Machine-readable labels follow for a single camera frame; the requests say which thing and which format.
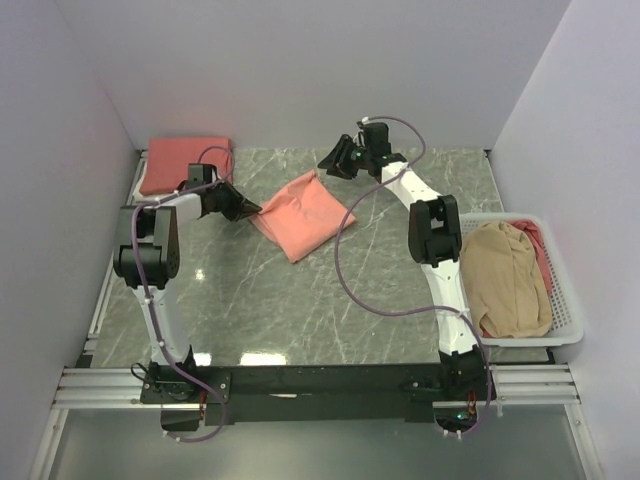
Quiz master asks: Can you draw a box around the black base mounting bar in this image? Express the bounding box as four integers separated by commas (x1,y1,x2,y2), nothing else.
140,363,496,431

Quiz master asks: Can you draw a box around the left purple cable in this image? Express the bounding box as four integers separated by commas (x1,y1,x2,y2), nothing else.
130,146,236,445

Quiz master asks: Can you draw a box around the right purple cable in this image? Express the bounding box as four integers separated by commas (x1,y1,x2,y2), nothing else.
333,116,494,439

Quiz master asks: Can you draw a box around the white plastic laundry basket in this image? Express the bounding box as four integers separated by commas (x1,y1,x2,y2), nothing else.
460,213,584,348

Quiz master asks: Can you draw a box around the salmon pink t-shirt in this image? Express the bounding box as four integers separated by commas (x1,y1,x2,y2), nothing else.
250,170,347,264

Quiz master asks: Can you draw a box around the dark pink t-shirt in basket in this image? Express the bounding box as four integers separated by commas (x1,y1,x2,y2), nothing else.
510,219,553,294

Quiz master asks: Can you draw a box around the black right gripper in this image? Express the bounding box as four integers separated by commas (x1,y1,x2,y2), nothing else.
316,135,370,181

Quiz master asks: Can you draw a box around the folded white t-shirt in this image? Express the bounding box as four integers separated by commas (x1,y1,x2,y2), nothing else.
132,150,172,203

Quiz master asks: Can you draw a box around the purple cable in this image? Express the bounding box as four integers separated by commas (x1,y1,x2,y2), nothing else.
333,116,494,439
130,146,236,445

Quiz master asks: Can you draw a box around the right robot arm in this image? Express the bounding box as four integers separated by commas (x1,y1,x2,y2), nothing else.
318,115,493,399

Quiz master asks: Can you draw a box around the folded red t-shirt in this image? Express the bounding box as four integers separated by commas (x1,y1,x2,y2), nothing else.
148,137,232,194

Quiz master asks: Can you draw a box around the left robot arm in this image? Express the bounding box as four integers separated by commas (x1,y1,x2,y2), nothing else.
113,163,261,402

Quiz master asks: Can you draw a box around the beige t-shirt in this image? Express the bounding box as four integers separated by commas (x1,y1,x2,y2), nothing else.
461,221,552,339

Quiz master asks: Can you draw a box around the aluminium frame rail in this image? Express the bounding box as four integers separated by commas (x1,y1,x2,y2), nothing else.
52,364,581,410

